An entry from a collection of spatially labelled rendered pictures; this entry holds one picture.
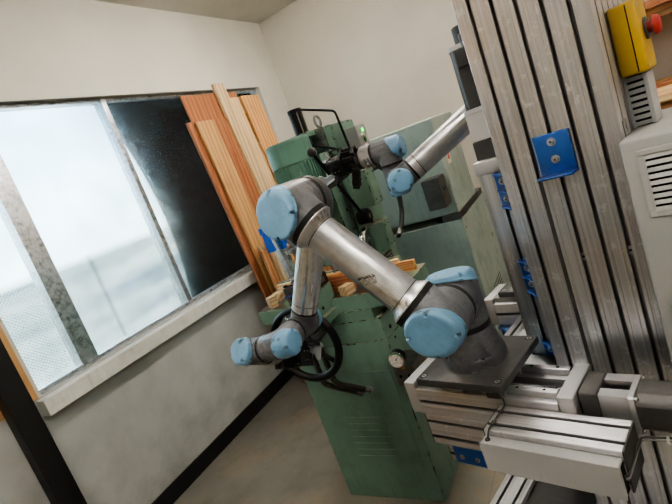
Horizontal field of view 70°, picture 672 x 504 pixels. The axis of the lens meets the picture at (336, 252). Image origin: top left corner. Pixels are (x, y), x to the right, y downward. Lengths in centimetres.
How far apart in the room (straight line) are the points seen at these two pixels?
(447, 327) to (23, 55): 250
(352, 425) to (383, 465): 21
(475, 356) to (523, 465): 24
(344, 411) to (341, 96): 289
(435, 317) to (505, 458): 33
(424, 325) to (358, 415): 108
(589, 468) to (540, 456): 9
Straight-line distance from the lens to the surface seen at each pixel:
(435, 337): 99
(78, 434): 261
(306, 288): 129
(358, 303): 174
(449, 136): 147
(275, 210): 105
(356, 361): 187
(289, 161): 180
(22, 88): 286
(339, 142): 201
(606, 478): 104
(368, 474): 220
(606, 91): 106
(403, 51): 405
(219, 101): 363
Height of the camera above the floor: 138
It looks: 10 degrees down
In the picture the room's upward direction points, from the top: 20 degrees counter-clockwise
